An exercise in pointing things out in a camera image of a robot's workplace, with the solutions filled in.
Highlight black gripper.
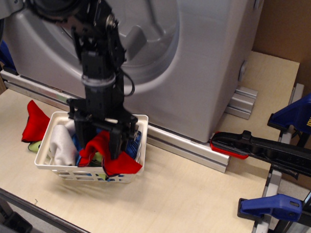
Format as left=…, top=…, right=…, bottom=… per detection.
left=67, top=80, right=137, bottom=159

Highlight red felt garment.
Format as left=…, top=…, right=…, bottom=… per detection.
left=78, top=131, right=142, bottom=176

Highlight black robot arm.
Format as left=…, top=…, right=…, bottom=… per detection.
left=25, top=0, right=137, bottom=160

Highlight white plastic laundry basket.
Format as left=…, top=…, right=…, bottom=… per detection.
left=34, top=111, right=149, bottom=183

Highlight grey toy washing machine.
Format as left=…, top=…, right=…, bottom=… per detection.
left=4, top=0, right=264, bottom=142

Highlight light green felt garment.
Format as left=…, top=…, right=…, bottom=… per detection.
left=89, top=152, right=103, bottom=169

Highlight light blue felt cloth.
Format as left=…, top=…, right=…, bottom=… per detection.
left=72, top=134, right=83, bottom=166

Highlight blue felt jeans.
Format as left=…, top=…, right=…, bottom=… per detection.
left=125, top=131, right=141, bottom=161

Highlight grey felt cloth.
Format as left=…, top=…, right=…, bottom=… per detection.
left=50, top=120, right=78, bottom=166

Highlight red felt cloth on table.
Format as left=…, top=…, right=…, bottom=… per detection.
left=21, top=100, right=50, bottom=143

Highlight green felt piece beside basket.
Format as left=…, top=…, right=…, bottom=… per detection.
left=27, top=141, right=42, bottom=153

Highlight blue clamp at left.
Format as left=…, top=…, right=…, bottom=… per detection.
left=0, top=40, right=17, bottom=75

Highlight short aluminium extrusion block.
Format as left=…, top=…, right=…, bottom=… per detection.
left=224, top=86, right=258, bottom=120

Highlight black red bar clamp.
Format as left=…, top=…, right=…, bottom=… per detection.
left=210, top=130, right=311, bottom=178

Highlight blue Irwin clamp upper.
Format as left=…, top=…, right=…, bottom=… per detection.
left=267, top=93, right=311, bottom=134

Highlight brown cardboard board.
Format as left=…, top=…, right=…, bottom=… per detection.
left=253, top=0, right=311, bottom=93

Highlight long aluminium extrusion rail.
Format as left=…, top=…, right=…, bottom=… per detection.
left=0, top=70, right=230, bottom=173

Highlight black metal table frame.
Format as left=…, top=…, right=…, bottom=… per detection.
left=0, top=188, right=90, bottom=233

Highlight blue clamp handle lower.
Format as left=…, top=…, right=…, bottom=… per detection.
left=237, top=194, right=311, bottom=227

